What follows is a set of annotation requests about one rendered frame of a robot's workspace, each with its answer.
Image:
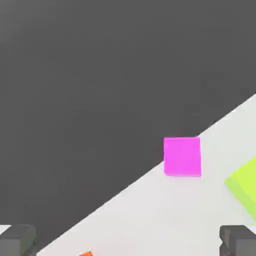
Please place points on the small magenta cube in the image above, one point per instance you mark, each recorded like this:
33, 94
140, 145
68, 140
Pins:
182, 157

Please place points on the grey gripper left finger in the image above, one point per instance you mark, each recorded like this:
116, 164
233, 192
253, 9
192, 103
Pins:
16, 240

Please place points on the large yellow-green box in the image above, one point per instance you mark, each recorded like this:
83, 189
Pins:
244, 184

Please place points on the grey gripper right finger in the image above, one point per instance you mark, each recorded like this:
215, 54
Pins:
238, 242

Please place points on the small orange cube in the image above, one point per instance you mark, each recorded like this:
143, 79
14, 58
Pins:
87, 254

